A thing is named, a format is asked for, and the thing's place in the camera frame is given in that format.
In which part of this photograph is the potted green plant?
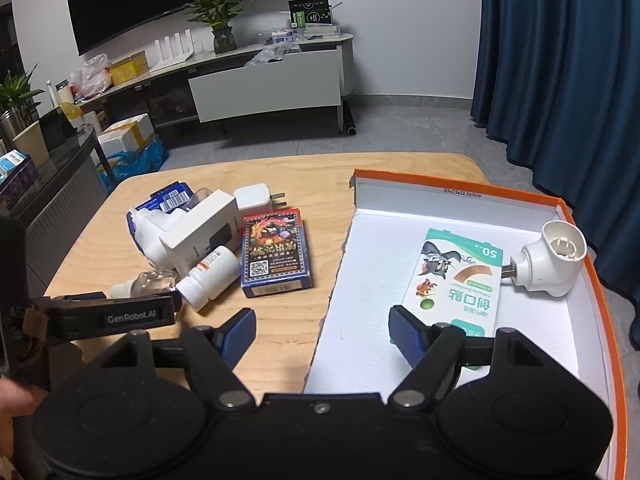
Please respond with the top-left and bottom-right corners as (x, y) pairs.
(181, 0), (251, 55)

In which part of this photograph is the leafy plant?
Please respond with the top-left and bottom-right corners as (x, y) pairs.
(0, 70), (46, 121)

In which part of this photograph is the orange-edged white cardboard box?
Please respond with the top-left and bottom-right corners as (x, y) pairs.
(302, 167), (626, 480)

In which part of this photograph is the white plug-in heater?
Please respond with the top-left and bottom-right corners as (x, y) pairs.
(502, 220), (587, 298)
(126, 205), (188, 267)

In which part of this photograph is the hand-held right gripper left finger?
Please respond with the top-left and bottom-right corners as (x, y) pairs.
(92, 308), (257, 409)

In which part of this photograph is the blue curtain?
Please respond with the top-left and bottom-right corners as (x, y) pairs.
(470, 0), (640, 351)

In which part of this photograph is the blue white tissue box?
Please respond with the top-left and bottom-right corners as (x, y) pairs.
(0, 150), (31, 183)

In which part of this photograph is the long television cabinet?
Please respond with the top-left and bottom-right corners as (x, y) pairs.
(65, 32), (356, 136)

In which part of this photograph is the person's left hand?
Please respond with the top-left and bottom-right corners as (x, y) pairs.
(0, 379), (47, 418)

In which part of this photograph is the white router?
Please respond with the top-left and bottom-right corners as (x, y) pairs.
(150, 30), (196, 72)

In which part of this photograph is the small white cardboard box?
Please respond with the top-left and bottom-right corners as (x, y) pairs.
(159, 194), (241, 276)

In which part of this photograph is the black side cabinet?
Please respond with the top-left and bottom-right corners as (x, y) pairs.
(0, 125), (108, 301)

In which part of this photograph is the clear plastic bag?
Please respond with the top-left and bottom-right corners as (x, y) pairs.
(245, 42), (301, 66)

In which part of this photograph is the white pill bottle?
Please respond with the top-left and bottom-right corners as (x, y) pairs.
(175, 245), (241, 312)

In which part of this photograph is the green black box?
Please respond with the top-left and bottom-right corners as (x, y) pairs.
(288, 0), (333, 29)

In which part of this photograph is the white plastic bag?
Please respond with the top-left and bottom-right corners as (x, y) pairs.
(70, 53), (113, 98)

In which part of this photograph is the clear plastic bottle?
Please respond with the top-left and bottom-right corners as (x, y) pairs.
(187, 186), (215, 211)

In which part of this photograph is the green white bandage box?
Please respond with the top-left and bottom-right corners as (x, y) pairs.
(400, 227), (506, 341)

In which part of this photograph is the blue plastic bag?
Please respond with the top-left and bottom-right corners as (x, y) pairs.
(95, 135), (168, 193)

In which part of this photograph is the yellow box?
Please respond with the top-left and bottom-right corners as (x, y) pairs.
(109, 51), (150, 86)

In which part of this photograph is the dark playing card box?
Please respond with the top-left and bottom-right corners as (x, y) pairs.
(240, 207), (315, 298)

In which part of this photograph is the white charger plug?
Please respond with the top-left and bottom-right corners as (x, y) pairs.
(233, 185), (288, 213)

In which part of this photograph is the white yellow carton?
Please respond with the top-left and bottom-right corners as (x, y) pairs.
(97, 114), (156, 161)

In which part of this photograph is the tan paper cup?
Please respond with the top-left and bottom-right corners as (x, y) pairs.
(12, 121), (50, 167)

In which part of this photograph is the clear small bottle white cap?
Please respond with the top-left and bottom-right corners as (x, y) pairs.
(110, 269), (178, 297)

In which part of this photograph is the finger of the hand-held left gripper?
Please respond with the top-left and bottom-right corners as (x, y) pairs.
(30, 291), (183, 343)

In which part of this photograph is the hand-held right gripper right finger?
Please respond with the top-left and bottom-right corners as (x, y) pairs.
(387, 305), (556, 409)

